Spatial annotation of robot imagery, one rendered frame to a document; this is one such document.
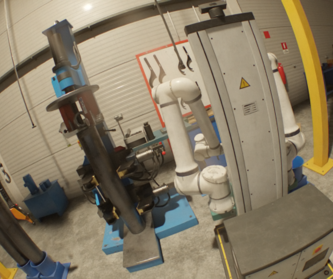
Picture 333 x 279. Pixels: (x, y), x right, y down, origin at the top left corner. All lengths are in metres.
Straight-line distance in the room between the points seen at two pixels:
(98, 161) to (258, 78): 1.49
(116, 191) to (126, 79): 2.46
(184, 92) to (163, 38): 3.01
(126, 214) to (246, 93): 1.68
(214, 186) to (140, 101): 2.91
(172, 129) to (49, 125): 3.47
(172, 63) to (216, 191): 3.11
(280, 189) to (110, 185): 1.49
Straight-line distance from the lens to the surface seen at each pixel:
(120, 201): 1.94
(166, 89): 1.05
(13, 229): 2.31
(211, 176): 1.05
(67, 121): 1.92
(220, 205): 1.16
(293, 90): 5.75
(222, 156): 3.01
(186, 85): 1.02
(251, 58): 0.87
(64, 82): 1.79
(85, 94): 1.62
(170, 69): 3.79
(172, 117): 1.05
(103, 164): 1.78
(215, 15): 0.86
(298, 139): 1.33
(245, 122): 0.87
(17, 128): 4.74
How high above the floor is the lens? 1.55
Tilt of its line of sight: 16 degrees down
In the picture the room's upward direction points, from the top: 21 degrees counter-clockwise
